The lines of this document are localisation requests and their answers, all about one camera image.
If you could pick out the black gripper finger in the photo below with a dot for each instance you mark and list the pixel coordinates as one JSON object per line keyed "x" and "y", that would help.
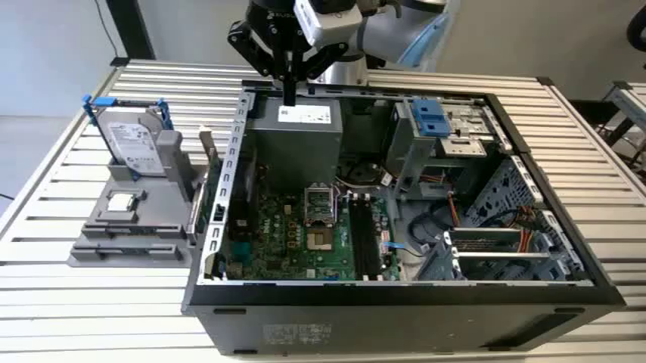
{"x": 323, "y": 60}
{"x": 250, "y": 45}

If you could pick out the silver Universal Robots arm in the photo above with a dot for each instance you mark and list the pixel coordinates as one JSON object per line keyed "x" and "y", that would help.
{"x": 384, "y": 41}

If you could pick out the black RAM slot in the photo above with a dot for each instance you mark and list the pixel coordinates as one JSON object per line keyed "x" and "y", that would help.
{"x": 372, "y": 238}
{"x": 365, "y": 238}
{"x": 359, "y": 238}

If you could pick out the grey power supply unit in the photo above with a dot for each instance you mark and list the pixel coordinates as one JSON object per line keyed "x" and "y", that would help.
{"x": 293, "y": 147}

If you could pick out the blue plastic bay latch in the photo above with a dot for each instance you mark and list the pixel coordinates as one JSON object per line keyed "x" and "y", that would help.
{"x": 429, "y": 121}

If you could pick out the silver hard disk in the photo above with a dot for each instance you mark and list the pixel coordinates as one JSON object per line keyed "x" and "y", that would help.
{"x": 134, "y": 140}

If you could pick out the green graphics card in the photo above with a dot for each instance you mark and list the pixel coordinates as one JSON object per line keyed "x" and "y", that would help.
{"x": 214, "y": 177}

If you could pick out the CPU socket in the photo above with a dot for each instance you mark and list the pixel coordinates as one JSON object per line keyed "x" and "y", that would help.
{"x": 321, "y": 238}

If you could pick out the grey parts rack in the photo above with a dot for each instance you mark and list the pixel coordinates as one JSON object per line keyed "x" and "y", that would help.
{"x": 146, "y": 208}

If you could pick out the silver CPU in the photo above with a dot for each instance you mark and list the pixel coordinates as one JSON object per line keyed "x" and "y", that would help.
{"x": 123, "y": 202}

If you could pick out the black expansion slot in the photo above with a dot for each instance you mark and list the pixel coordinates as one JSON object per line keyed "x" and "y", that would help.
{"x": 241, "y": 234}

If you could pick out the perforated grey metal panel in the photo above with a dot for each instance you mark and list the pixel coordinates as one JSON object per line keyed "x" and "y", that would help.
{"x": 497, "y": 196}

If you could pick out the blue expansion slot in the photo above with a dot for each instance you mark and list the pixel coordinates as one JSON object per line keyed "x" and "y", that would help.
{"x": 242, "y": 252}

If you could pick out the green motherboard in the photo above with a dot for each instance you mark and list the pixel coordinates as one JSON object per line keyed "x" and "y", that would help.
{"x": 282, "y": 261}

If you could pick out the aluminium side table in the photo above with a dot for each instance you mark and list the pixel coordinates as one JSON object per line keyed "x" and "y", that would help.
{"x": 626, "y": 90}

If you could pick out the black office chair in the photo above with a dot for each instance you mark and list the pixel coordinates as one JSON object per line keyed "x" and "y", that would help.
{"x": 630, "y": 34}

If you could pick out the grey metal disk bay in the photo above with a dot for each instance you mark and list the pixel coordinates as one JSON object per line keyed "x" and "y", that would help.
{"x": 500, "y": 256}

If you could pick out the black open PC case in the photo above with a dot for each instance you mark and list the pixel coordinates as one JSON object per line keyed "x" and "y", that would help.
{"x": 404, "y": 321}

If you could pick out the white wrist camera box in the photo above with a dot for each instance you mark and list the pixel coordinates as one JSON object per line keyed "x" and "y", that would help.
{"x": 329, "y": 22}

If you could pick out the black vertical post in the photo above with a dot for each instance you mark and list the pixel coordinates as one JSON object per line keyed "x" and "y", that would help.
{"x": 129, "y": 30}

